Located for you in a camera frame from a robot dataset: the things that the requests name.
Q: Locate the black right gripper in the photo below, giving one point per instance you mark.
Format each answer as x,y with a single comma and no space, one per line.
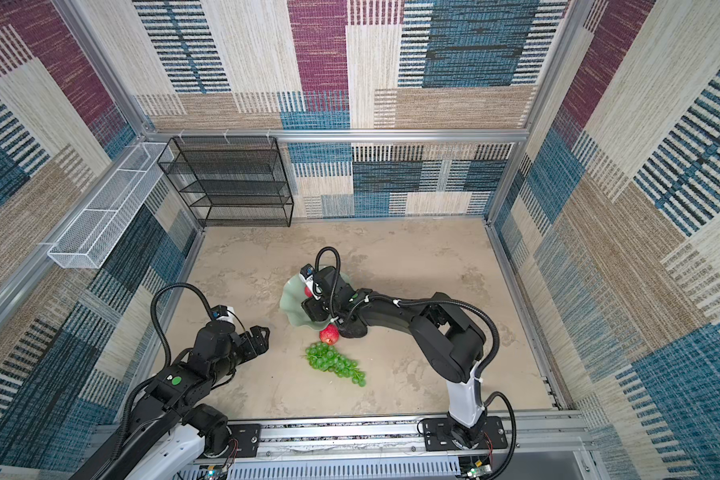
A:
314,309

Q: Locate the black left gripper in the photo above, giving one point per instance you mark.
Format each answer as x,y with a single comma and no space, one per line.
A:
262,343

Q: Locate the green fake grape bunch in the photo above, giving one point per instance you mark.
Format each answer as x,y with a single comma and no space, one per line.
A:
326,358

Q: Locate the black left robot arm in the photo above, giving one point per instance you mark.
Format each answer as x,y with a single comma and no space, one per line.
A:
170,427

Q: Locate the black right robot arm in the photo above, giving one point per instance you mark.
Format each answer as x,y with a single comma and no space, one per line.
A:
457,339

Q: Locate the pale green wavy fruit bowl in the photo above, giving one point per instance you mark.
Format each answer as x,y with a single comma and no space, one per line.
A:
297,303

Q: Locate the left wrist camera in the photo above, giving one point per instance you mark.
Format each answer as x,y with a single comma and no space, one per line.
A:
223,313

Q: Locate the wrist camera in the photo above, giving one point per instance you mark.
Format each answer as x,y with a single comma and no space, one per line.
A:
306,275
223,313

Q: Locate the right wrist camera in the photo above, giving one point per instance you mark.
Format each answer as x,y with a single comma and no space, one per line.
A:
306,275

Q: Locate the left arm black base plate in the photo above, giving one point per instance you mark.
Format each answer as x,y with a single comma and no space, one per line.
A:
243,441

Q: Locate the aluminium front rail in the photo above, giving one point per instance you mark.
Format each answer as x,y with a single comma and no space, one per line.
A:
542,445

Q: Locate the black wire mesh shelf rack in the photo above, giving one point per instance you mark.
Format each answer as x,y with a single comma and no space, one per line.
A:
230,181

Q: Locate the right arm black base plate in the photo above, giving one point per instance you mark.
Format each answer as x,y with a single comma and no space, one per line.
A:
445,434

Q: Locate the white wire mesh basket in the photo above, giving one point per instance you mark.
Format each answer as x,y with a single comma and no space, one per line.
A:
91,237

